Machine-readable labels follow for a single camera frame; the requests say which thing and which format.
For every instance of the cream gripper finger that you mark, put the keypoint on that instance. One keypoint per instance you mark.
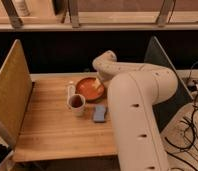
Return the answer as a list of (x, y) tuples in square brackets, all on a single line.
[(97, 83)]

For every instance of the orange ceramic bowl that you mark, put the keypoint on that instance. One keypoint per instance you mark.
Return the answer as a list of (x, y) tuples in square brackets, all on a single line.
[(86, 88)]

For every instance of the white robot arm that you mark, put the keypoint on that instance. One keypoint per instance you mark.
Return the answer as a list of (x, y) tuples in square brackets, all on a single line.
[(133, 90)]

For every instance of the small white bottle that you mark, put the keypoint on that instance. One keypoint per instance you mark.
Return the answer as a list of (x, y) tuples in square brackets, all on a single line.
[(71, 89)]

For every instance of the blue sponge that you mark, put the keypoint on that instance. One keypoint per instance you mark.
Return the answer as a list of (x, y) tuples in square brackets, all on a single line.
[(99, 114)]

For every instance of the white mug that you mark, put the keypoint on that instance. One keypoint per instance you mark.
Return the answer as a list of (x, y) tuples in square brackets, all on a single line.
[(76, 103)]

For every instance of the wooden side panel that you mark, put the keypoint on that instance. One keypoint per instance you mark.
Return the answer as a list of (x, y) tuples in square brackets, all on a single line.
[(15, 90)]

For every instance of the white bottle on shelf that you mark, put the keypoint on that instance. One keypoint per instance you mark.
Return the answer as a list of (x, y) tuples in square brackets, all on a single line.
[(22, 8)]

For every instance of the wooden shelf rail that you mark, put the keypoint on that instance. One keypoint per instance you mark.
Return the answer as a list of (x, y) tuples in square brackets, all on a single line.
[(114, 21)]

